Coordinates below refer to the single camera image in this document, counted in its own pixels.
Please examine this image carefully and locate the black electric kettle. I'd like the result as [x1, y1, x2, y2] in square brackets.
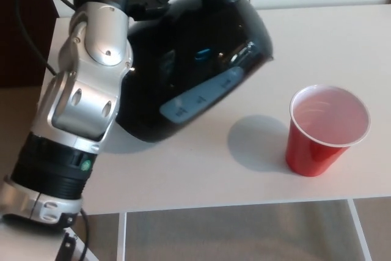
[117, 0, 275, 143]

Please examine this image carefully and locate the red plastic cup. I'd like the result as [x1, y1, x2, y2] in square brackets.
[285, 83, 371, 178]

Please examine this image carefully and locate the dark brown door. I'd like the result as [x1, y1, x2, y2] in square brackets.
[0, 0, 60, 89]

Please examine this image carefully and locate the white table with metal frame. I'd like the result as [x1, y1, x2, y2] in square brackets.
[39, 3, 391, 261]

